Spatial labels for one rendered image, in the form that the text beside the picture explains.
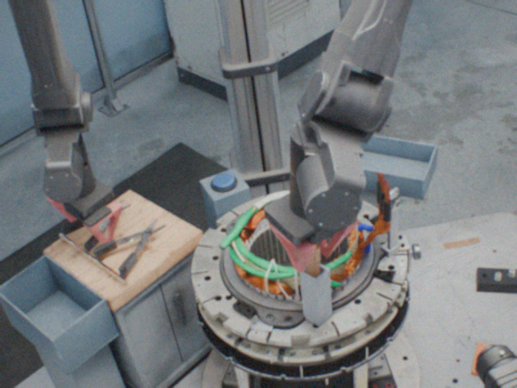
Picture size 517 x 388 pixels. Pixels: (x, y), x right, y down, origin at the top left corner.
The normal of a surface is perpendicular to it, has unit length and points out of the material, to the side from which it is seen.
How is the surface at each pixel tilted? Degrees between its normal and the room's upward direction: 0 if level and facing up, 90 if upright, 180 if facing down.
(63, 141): 7
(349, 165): 31
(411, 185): 90
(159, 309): 90
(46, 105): 115
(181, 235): 0
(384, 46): 74
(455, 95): 0
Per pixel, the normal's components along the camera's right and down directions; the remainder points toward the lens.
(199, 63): -0.69, 0.45
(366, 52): 0.27, 0.33
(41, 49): 0.13, 0.88
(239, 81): 0.15, 0.61
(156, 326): 0.74, 0.36
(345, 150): 0.42, -0.66
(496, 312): -0.11, -0.77
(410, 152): -0.40, 0.61
